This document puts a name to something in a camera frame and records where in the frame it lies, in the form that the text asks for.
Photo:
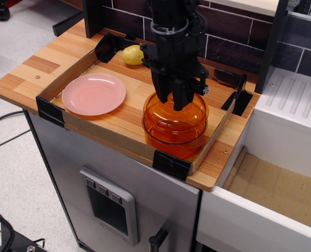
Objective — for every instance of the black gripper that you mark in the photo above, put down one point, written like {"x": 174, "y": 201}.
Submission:
{"x": 173, "y": 61}

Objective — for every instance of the orange transparent pot lid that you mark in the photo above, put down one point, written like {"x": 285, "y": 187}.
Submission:
{"x": 163, "y": 118}

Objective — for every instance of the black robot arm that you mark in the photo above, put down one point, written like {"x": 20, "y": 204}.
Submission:
{"x": 177, "y": 13}

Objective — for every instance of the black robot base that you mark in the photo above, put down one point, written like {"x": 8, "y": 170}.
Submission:
{"x": 11, "y": 240}

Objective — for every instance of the orange transparent pot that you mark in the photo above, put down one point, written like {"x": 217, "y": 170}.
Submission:
{"x": 181, "y": 145}

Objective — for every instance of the yellow toy potato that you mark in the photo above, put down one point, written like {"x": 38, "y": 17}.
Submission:
{"x": 132, "y": 55}

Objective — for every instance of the cardboard fence with black tape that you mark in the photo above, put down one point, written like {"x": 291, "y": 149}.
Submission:
{"x": 121, "y": 129}

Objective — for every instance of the pink plastic plate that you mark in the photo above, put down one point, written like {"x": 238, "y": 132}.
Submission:
{"x": 94, "y": 94}

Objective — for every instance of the grey toy dishwasher cabinet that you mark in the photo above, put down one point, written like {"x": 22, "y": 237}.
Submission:
{"x": 113, "y": 202}

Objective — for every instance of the white toy sink unit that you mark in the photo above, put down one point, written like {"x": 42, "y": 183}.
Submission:
{"x": 262, "y": 202}

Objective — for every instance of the black caster wheel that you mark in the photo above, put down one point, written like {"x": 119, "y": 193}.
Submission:
{"x": 4, "y": 11}

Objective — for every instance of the black metal frame bar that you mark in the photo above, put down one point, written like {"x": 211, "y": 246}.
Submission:
{"x": 62, "y": 26}

